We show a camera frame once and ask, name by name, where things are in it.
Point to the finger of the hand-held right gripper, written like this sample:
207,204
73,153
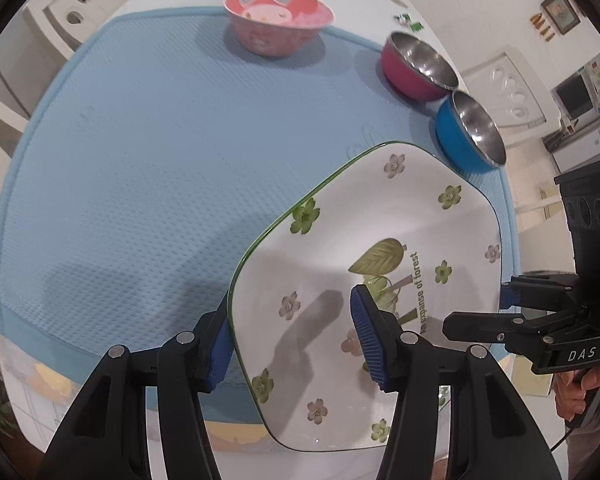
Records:
535,287
480,325

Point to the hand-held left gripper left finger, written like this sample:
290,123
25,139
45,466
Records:
217,355

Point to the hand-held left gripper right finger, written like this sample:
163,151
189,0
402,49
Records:
370,340

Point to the white floral square plate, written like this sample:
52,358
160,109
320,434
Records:
330,240

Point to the blue steel bowl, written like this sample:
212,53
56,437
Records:
455,135

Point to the red steel bowl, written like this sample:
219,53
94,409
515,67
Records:
405,75

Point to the pink cartoon bowl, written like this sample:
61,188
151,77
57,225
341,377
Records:
280,35

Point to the person's right hand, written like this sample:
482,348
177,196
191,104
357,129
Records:
570,395

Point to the white kitchen counter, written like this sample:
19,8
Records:
585,145

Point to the microwave oven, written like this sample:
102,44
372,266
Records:
575,95

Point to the light blue table mat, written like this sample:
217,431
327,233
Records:
130,185

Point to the green glass trinket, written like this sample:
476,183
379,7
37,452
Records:
405,19

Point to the white cabinet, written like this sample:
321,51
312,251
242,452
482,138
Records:
5,55

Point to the wooden wall ornaments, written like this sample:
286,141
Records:
542,27

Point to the framed wall picture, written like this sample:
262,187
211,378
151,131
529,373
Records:
560,12

